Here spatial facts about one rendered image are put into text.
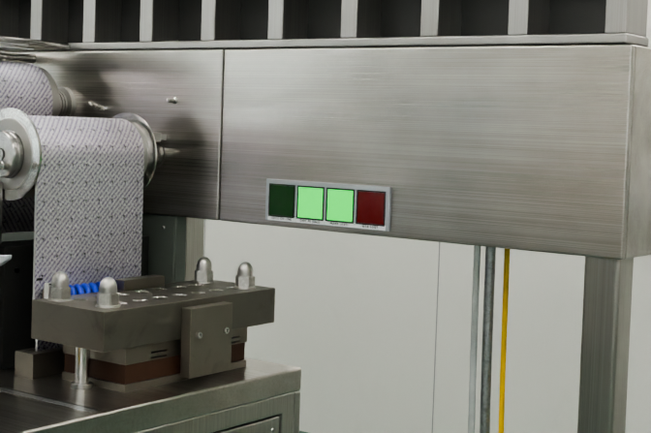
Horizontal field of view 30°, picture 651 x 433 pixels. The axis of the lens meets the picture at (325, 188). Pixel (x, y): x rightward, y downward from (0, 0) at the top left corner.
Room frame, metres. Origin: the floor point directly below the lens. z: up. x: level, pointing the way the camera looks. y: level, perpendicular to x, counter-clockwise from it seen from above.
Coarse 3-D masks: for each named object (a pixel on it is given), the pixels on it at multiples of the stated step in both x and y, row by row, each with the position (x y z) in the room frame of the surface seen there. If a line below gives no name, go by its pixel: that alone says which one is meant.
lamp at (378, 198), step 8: (360, 192) 1.93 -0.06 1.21; (368, 192) 1.92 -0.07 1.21; (360, 200) 1.93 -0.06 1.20; (368, 200) 1.92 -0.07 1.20; (376, 200) 1.91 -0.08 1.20; (384, 200) 1.91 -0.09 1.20; (360, 208) 1.93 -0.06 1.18; (368, 208) 1.92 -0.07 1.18; (376, 208) 1.91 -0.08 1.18; (360, 216) 1.93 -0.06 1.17; (368, 216) 1.92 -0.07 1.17; (376, 216) 1.91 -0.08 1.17; (376, 224) 1.91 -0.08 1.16
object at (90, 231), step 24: (48, 192) 1.93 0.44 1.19; (72, 192) 1.97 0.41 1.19; (96, 192) 2.01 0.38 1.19; (120, 192) 2.05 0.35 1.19; (48, 216) 1.93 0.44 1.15; (72, 216) 1.97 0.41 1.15; (96, 216) 2.01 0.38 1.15; (120, 216) 2.06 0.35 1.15; (48, 240) 1.93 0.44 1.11; (72, 240) 1.97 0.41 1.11; (96, 240) 2.01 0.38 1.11; (120, 240) 2.06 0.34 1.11; (48, 264) 1.93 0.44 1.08; (72, 264) 1.97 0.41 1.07; (96, 264) 2.01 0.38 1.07; (120, 264) 2.06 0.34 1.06
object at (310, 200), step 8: (304, 192) 2.00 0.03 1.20; (312, 192) 1.99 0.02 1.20; (320, 192) 1.98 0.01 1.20; (304, 200) 2.00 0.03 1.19; (312, 200) 1.99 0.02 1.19; (320, 200) 1.98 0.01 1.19; (304, 208) 2.00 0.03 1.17; (312, 208) 1.99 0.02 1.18; (320, 208) 1.98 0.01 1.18; (304, 216) 2.00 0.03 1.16; (312, 216) 1.99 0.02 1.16; (320, 216) 1.98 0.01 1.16
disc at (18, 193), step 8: (0, 112) 1.95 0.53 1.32; (8, 112) 1.94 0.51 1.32; (16, 112) 1.93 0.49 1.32; (24, 112) 1.92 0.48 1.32; (24, 120) 1.92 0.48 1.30; (32, 128) 1.91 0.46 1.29; (32, 136) 1.91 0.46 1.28; (32, 144) 1.91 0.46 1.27; (40, 144) 1.90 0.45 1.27; (40, 152) 1.90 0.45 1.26; (40, 160) 1.90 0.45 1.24; (32, 168) 1.91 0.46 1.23; (40, 168) 1.90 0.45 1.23; (32, 176) 1.91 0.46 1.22; (24, 184) 1.92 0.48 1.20; (32, 184) 1.91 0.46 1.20; (8, 192) 1.94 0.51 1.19; (16, 192) 1.93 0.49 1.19; (24, 192) 1.92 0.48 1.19; (8, 200) 1.94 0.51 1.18
